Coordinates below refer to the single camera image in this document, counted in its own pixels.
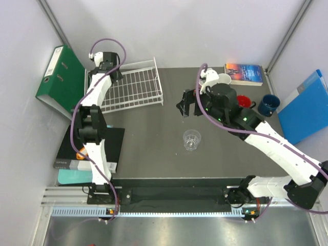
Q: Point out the grey slotted cable duct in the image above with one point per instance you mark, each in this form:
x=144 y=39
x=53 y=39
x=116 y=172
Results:
x=105 y=212

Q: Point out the blue folder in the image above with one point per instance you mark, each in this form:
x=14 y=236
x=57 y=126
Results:
x=304 y=111

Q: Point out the white wire dish rack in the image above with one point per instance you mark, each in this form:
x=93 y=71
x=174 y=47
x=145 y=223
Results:
x=140 y=86

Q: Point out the green lever arch binder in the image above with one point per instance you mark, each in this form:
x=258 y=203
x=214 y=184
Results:
x=63 y=83

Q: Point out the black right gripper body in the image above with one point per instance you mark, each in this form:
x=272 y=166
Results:
x=205 y=101

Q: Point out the blue cover paperback book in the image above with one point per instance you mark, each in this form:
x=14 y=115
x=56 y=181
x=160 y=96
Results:
x=244 y=75

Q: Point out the red ceramic mug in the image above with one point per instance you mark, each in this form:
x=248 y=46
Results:
x=245 y=102

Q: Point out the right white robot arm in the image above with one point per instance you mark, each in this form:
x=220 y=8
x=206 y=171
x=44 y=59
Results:
x=306 y=177

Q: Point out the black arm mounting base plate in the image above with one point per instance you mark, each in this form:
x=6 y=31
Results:
x=182 y=194

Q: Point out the dark blue ceramic mug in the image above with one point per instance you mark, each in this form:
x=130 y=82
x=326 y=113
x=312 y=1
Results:
x=268 y=105

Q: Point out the light blue ceramic mug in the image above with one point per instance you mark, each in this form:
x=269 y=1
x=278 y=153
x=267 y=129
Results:
x=224 y=79

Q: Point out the teal notebook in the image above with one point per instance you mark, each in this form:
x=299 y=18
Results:
x=73 y=176

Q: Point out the black book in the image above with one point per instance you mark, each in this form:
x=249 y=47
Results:
x=68 y=159

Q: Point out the aluminium frame rail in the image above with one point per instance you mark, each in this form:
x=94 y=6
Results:
x=65 y=196

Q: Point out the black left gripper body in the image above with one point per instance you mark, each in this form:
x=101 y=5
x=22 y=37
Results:
x=118 y=76

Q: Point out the orange tag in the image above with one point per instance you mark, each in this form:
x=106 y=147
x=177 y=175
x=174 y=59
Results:
x=81 y=154

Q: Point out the clear drinking glass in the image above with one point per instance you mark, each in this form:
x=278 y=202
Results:
x=191 y=139

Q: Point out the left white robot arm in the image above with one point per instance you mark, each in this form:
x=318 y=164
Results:
x=89 y=126

